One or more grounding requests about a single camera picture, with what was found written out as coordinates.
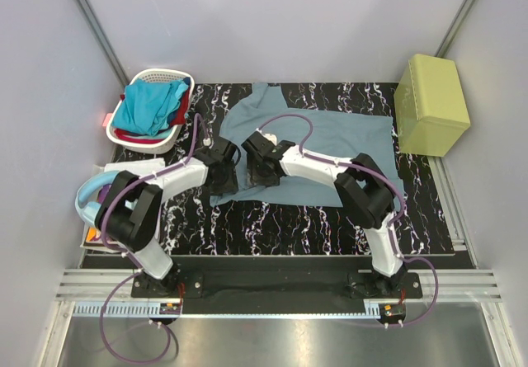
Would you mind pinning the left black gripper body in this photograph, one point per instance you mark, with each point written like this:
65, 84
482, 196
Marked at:
225, 176

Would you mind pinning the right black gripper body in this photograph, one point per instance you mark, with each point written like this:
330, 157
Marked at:
256, 175

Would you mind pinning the white laundry basket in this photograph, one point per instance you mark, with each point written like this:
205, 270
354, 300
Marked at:
153, 75

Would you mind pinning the grey-blue t shirt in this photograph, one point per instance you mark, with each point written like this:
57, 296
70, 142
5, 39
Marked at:
323, 141

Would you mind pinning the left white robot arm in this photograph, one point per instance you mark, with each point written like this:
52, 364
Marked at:
129, 212

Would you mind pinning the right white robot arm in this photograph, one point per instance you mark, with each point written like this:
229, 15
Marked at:
365, 194

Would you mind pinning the white paper stack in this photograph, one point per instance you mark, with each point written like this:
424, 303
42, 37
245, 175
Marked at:
139, 168

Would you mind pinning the black marble mat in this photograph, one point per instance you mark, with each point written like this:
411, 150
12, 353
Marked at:
191, 225

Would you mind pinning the teal t shirt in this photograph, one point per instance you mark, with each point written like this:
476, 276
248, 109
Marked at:
150, 107

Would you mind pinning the pink cube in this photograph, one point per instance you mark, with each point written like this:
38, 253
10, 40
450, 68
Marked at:
106, 120

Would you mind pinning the light blue headphones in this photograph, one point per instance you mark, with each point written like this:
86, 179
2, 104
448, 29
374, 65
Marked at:
86, 198

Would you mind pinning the purple orange book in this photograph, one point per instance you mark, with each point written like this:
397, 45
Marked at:
91, 239

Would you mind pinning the left controller board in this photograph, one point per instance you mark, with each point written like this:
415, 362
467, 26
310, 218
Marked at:
170, 308

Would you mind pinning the controller board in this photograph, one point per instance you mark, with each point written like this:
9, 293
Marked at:
170, 308
392, 310

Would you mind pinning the green box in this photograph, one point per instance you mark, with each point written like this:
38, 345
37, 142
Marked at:
431, 113

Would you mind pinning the right controller board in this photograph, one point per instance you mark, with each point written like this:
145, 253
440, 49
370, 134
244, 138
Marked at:
392, 310

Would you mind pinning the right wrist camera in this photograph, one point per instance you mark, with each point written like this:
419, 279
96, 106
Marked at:
270, 137

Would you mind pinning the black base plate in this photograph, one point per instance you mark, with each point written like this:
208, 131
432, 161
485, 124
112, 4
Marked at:
270, 285

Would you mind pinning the slotted cable duct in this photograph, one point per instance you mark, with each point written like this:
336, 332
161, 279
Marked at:
117, 310

